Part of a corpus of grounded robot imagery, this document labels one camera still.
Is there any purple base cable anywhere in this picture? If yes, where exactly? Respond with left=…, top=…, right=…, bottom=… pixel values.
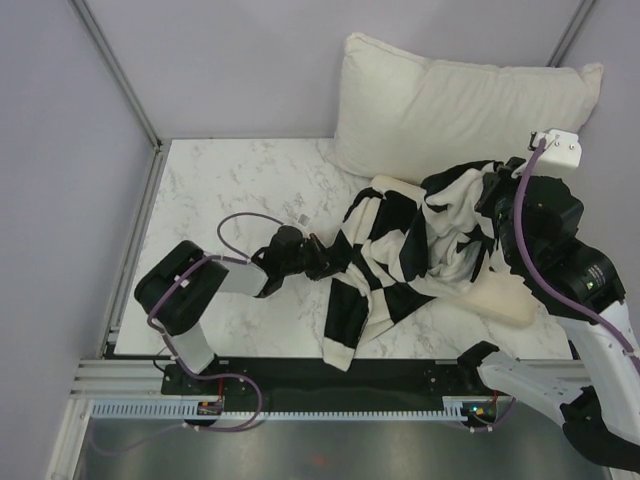
left=184, top=372, right=269, bottom=434
left=459, top=382, right=519, bottom=435

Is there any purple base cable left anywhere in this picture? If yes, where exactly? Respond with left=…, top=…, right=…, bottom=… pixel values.
left=184, top=372, right=269, bottom=434

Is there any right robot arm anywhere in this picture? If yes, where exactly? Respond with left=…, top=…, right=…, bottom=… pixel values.
left=456, top=157, right=639, bottom=472

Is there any aluminium frame post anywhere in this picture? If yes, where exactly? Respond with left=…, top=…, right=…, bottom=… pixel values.
left=546, top=0, right=601, bottom=68
left=68, top=0, right=163, bottom=152

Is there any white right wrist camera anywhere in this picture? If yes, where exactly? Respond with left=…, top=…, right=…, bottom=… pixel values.
left=529, top=129, right=582, bottom=171

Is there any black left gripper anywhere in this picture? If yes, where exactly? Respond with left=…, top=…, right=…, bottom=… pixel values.
left=281, top=234, right=348, bottom=282

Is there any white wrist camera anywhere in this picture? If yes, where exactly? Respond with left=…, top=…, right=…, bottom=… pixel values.
left=529, top=129, right=582, bottom=171
left=297, top=214, right=311, bottom=227

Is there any black white checkered pillowcase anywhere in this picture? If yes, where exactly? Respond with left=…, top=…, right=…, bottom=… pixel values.
left=322, top=160, right=507, bottom=371

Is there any cream quilted pillow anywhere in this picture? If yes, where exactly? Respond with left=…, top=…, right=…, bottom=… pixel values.
left=362, top=168, right=538, bottom=327

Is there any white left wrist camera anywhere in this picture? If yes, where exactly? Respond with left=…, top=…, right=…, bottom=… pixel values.
left=297, top=214, right=311, bottom=227

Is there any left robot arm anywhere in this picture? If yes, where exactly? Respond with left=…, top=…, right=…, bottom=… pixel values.
left=134, top=225, right=329, bottom=394

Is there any aluminium frame post left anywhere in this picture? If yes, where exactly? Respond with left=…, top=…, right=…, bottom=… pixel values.
left=68, top=0, right=163, bottom=152

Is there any aluminium frame post right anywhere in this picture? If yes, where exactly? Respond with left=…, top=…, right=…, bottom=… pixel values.
left=546, top=0, right=601, bottom=68

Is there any white slotted cable duct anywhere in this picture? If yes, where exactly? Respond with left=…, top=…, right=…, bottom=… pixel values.
left=90, top=399, right=467, bottom=422

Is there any large white pillow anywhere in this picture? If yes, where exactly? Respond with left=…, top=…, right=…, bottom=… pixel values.
left=331, top=33, right=604, bottom=184

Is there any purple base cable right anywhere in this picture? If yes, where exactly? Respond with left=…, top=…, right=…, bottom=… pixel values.
left=459, top=382, right=519, bottom=435

